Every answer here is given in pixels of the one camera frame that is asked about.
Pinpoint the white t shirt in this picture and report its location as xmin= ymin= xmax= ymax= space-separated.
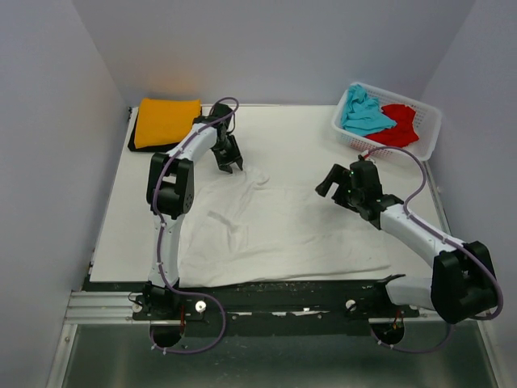
xmin=179 ymin=167 xmax=390 ymax=287

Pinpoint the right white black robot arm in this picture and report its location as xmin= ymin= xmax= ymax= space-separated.
xmin=316 ymin=159 xmax=502 ymax=324

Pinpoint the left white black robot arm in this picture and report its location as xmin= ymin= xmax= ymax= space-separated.
xmin=135 ymin=97 xmax=243 ymax=319

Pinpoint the turquoise t shirt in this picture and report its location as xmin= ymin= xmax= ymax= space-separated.
xmin=341 ymin=84 xmax=396 ymax=137

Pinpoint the white plastic laundry basket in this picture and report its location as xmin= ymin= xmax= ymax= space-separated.
xmin=331 ymin=82 xmax=442 ymax=162

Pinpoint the folded black t shirt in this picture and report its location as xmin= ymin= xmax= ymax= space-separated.
xmin=127 ymin=115 xmax=199 ymax=153

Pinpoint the folded orange t shirt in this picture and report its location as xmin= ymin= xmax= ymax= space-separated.
xmin=132 ymin=98 xmax=201 ymax=151

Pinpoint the red t shirt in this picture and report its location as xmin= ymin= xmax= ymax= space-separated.
xmin=366 ymin=103 xmax=419 ymax=148

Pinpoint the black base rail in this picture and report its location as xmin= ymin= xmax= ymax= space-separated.
xmin=83 ymin=280 xmax=426 ymax=337

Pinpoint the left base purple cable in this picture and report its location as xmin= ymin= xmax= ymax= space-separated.
xmin=147 ymin=289 xmax=226 ymax=356

